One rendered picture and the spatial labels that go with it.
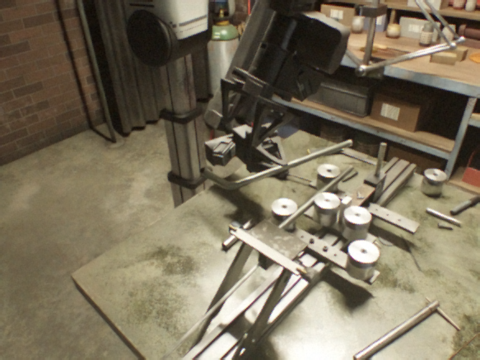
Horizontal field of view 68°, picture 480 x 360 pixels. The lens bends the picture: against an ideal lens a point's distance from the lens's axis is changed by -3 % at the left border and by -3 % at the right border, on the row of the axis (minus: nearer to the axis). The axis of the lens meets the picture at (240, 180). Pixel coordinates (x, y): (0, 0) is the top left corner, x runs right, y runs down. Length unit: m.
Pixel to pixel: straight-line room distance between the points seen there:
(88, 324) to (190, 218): 1.10
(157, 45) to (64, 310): 1.33
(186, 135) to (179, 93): 0.14
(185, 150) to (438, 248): 0.79
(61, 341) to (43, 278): 0.41
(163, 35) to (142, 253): 0.56
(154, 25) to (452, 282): 0.90
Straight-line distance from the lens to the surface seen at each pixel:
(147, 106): 3.19
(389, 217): 0.81
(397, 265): 0.78
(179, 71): 1.13
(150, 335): 0.66
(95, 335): 1.80
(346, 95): 2.27
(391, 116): 2.20
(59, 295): 2.01
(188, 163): 1.25
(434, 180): 0.96
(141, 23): 1.07
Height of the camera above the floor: 1.43
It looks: 36 degrees down
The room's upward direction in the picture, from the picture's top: 2 degrees counter-clockwise
